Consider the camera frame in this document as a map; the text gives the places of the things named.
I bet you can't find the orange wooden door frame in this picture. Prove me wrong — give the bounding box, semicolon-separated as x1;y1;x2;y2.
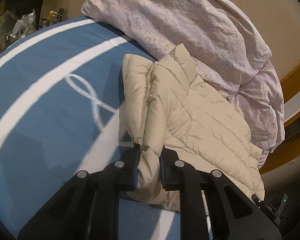
259;52;300;177

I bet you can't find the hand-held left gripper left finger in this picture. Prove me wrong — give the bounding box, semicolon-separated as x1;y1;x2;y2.
17;146;141;240

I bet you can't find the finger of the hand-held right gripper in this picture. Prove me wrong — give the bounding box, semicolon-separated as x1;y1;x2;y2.
251;194;264;206

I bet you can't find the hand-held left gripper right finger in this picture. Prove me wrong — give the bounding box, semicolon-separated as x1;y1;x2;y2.
159;149;282;240

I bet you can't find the clear plastic bag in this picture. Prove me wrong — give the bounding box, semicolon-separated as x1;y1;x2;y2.
20;9;38;34

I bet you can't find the bed with blue striped sheet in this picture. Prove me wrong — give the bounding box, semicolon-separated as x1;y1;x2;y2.
0;17;215;240

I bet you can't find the pink floral duvet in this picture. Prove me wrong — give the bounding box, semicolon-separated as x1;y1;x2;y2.
80;0;286;166

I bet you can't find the dark appliance with green light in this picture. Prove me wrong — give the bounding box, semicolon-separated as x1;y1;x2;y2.
265;192;290;212

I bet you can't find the white phone stand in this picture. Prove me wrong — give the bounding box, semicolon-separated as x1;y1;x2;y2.
7;19;24;40

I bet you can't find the beige puffer jacket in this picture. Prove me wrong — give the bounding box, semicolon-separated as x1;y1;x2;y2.
118;44;266;212

